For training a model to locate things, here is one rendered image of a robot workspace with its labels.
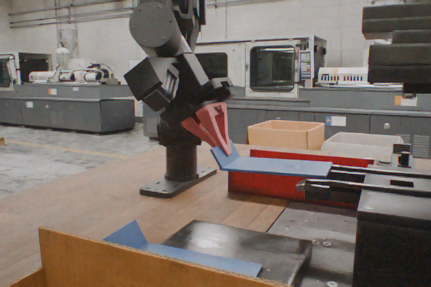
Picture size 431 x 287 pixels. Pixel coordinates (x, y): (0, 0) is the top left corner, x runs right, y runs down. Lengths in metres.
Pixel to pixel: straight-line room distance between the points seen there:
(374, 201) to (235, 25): 7.39
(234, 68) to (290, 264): 5.15
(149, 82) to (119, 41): 9.10
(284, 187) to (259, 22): 6.95
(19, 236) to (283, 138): 2.35
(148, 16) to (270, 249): 0.31
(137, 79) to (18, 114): 8.83
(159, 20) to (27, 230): 0.34
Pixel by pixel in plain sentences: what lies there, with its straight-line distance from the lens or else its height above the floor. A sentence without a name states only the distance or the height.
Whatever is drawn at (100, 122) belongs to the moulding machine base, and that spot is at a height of 0.26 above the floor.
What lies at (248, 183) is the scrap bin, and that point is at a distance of 0.65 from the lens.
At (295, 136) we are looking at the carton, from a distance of 2.71.
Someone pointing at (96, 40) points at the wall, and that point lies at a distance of 10.11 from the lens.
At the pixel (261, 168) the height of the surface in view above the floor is 0.99.
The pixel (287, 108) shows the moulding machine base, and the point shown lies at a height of 0.68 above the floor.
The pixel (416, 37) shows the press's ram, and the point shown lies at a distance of 0.40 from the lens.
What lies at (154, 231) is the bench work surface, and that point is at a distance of 0.52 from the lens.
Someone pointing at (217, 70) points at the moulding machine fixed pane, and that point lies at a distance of 5.63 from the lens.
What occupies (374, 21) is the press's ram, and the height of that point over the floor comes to 1.17.
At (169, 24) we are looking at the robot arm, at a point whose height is 1.17.
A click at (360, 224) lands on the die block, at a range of 0.37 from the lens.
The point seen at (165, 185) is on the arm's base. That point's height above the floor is 0.91.
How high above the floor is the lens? 1.11
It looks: 9 degrees down
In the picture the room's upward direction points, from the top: straight up
